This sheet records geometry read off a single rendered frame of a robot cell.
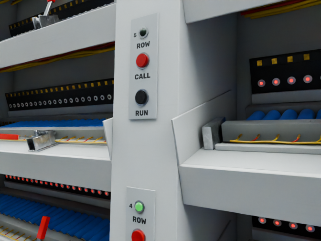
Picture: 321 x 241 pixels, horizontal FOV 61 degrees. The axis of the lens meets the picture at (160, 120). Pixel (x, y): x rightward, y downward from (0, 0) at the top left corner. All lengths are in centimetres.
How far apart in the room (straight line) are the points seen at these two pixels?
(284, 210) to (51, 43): 40
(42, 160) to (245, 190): 31
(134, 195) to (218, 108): 16
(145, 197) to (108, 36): 22
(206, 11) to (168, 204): 21
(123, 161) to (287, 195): 18
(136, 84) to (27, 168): 26
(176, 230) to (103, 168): 12
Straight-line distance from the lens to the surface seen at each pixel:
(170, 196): 30
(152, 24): 34
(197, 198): 30
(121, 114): 34
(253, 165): 28
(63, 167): 43
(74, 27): 44
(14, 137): 47
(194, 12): 33
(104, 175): 37
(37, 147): 49
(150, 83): 32
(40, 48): 51
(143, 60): 32
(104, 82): 59
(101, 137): 43
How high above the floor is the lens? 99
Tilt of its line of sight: 4 degrees up
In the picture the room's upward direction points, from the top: 1 degrees clockwise
